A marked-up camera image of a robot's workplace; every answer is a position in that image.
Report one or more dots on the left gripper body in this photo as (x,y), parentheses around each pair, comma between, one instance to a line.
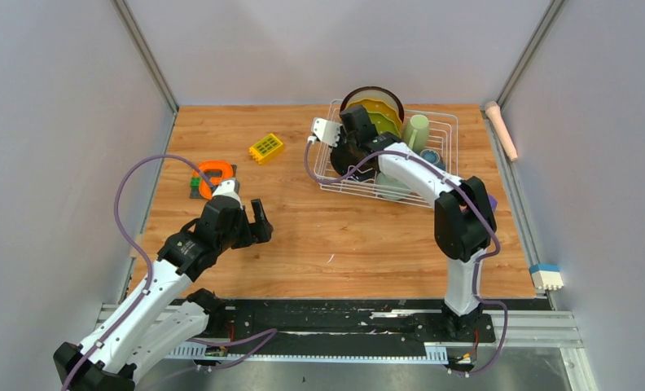
(239,236)

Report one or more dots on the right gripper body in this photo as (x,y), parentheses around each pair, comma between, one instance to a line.
(347,144)

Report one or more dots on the green dotted plate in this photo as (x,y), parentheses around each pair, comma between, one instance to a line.
(383,124)

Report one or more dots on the yellow dotted plate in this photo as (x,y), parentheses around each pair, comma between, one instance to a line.
(372,105)

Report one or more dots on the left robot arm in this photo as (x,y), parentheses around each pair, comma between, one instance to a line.
(117,354)

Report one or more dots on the brown-rimmed white plate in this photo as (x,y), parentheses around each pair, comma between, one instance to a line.
(377,93)

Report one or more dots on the orange toy on grey base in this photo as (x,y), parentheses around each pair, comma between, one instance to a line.
(215,171)

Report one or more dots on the light green mug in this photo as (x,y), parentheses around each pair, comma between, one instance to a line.
(416,132)

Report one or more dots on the light teal bowl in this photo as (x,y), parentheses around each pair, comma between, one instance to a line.
(390,188)

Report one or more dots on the dark blue bowl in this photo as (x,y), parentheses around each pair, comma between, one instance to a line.
(433,157)

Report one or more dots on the yellow toy brick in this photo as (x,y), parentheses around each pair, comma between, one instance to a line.
(266,149)

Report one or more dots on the purple metronome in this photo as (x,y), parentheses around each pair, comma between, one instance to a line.
(493,202)

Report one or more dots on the blue and white toy brick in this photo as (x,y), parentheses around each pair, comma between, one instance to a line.
(546,277)

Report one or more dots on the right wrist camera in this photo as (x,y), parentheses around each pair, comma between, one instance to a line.
(325,131)

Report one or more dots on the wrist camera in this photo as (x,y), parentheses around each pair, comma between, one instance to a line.
(325,131)
(229,188)

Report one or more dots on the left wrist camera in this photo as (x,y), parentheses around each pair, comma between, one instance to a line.
(229,188)

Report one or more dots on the white wire dish rack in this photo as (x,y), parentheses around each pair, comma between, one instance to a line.
(443,138)

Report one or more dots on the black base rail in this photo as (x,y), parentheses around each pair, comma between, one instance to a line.
(374,328)

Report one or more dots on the beige cylinder handle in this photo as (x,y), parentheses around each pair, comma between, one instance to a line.
(494,113)

